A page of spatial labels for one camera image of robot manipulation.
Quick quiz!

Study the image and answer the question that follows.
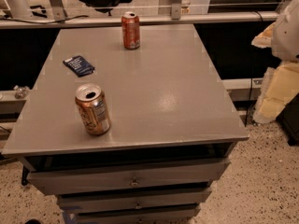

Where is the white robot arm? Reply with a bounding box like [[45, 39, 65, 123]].
[[251, 0, 299, 124]]

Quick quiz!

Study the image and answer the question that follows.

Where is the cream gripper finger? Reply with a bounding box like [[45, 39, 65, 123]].
[[251, 22, 275, 49], [253, 62, 299, 124]]

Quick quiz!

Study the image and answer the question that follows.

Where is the small shiny crumpled object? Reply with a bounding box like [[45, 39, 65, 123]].
[[13, 85, 30, 99]]

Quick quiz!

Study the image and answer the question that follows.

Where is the orange soda can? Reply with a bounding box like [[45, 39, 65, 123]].
[[75, 83, 111, 135]]

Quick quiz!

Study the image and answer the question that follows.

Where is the top grey drawer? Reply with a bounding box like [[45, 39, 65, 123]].
[[27, 158, 230, 195]]

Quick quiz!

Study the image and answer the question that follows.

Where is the grey metal rail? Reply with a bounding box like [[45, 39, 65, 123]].
[[0, 11, 278, 29]]

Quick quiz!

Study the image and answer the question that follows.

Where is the dark blue snack packet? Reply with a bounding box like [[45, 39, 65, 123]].
[[63, 55, 95, 77]]

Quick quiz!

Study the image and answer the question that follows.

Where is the white pipe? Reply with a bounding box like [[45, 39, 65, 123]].
[[5, 0, 33, 19]]

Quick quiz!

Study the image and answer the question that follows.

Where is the bottom grey drawer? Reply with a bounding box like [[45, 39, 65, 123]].
[[76, 204, 199, 224]]

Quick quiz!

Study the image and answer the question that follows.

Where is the grey drawer cabinet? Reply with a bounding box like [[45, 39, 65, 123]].
[[1, 23, 250, 224]]

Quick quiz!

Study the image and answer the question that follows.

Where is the middle grey drawer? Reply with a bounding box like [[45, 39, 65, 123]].
[[58, 187, 211, 214]]

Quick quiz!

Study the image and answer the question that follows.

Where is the black cable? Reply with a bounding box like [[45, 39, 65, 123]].
[[0, 14, 91, 25]]

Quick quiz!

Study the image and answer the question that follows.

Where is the red coke can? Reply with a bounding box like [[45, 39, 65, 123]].
[[121, 11, 140, 49]]

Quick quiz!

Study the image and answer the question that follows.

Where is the grey drawer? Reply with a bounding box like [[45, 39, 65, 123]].
[[58, 187, 211, 214], [76, 204, 199, 224], [27, 158, 230, 195]]

